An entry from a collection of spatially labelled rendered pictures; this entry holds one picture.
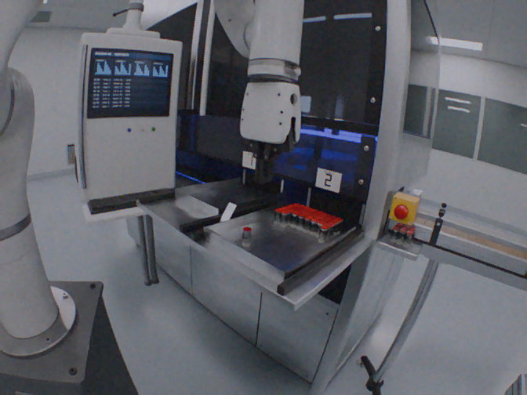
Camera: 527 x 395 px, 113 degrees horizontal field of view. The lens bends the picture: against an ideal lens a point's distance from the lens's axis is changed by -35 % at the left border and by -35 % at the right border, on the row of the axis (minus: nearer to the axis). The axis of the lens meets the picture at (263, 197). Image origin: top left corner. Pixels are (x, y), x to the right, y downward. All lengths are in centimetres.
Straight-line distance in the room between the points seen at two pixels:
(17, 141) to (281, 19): 45
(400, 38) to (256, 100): 50
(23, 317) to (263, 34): 58
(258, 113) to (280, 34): 13
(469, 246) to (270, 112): 71
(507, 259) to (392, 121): 55
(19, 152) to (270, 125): 40
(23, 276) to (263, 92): 47
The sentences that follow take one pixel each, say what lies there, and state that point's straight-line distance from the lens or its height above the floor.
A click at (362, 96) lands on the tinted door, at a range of 81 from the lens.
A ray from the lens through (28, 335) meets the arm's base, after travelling 51.
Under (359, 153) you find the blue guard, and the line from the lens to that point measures 79.
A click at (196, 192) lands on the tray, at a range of 106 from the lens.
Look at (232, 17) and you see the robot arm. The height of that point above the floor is 138.
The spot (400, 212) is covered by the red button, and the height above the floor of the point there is 100.
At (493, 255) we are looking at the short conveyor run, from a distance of 91.
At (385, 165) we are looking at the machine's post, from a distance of 77.
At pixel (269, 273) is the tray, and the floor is 89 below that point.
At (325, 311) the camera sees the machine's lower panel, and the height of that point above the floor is 54.
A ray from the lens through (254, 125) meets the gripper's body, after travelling 45.
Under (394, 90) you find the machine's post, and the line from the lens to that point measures 77.
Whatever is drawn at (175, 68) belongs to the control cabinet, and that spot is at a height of 141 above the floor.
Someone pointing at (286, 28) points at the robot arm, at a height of 134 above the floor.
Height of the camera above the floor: 120
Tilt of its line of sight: 18 degrees down
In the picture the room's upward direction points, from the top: 5 degrees clockwise
